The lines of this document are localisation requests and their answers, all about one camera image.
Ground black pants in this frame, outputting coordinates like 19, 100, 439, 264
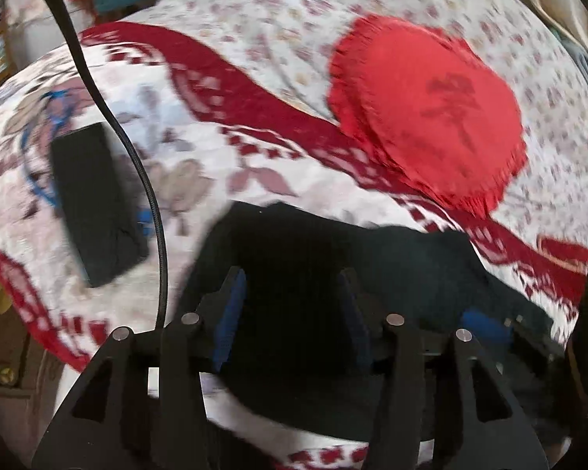
185, 201, 574, 451

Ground black rectangular box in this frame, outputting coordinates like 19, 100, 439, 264
49, 122, 151, 289

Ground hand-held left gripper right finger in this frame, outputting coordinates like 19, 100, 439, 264
336, 269, 550, 470

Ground red and white printed blanket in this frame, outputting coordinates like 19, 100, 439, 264
0, 22, 588, 470

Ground beige cloth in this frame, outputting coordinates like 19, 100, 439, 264
514, 0, 588, 108

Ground red round fringed cushion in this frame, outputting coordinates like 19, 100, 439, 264
326, 14, 529, 218

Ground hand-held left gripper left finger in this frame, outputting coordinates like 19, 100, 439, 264
31, 266, 248, 470

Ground black braided cable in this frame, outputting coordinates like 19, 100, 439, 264
18, 0, 168, 332

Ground white floral bed sheet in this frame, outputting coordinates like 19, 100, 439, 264
142, 0, 588, 265

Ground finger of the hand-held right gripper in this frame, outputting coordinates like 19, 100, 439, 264
459, 307, 565, 362

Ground brown wooden cabinet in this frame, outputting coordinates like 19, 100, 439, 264
0, 260, 68, 456

